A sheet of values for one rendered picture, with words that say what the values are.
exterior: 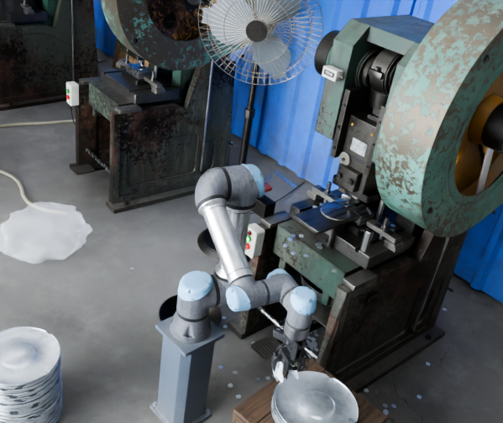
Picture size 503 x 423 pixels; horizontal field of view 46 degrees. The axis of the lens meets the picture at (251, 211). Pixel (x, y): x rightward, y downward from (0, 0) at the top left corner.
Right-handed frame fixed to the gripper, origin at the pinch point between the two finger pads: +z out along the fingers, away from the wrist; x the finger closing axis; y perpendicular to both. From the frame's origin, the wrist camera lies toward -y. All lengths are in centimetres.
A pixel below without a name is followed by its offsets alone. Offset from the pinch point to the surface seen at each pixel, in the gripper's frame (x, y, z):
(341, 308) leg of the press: 37.9, -27.2, 2.3
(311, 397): 15.0, -1.7, 16.5
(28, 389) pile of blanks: -74, -41, 30
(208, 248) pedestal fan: 28, -142, 53
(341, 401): 25.0, 2.3, 17.1
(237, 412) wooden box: -9.9, -6.4, 22.0
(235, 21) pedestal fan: 28, -145, -74
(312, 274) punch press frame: 37, -49, 3
